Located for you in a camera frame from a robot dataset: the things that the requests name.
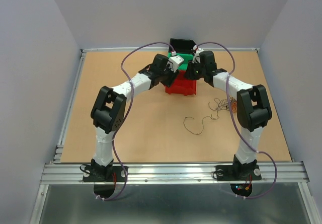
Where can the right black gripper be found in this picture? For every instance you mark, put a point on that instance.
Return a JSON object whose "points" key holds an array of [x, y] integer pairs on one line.
{"points": [[188, 73]]}

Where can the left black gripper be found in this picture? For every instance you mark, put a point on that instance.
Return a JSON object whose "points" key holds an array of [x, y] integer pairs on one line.
{"points": [[170, 80]]}

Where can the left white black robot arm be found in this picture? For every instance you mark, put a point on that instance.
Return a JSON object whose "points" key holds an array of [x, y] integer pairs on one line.
{"points": [[108, 112]]}

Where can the aluminium front rail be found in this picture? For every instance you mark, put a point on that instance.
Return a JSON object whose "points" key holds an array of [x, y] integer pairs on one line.
{"points": [[140, 174]]}

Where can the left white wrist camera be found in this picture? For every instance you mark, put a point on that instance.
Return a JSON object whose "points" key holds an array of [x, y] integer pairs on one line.
{"points": [[175, 62]]}

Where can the aluminium table edge frame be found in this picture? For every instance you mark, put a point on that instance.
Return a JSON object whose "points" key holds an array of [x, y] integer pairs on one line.
{"points": [[160, 127]]}

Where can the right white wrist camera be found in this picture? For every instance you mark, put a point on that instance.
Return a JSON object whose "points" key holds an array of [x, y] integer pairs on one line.
{"points": [[196, 52]]}

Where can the black storage bin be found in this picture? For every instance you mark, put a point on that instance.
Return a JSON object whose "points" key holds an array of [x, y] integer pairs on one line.
{"points": [[182, 46]]}

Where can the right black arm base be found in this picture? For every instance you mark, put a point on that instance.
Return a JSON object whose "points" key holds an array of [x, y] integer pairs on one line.
{"points": [[241, 183]]}

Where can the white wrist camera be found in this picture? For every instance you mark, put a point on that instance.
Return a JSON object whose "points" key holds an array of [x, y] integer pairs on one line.
{"points": [[175, 62], [196, 52]]}

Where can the red storage bin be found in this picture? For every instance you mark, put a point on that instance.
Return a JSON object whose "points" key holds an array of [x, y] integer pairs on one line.
{"points": [[182, 85]]}

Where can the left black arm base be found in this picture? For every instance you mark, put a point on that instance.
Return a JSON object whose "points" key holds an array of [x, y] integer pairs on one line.
{"points": [[105, 175]]}

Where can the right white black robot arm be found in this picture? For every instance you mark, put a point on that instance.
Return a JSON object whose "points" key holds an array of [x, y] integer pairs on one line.
{"points": [[253, 108]]}

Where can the green storage bin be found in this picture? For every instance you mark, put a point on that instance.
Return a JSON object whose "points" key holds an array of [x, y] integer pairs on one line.
{"points": [[184, 64]]}

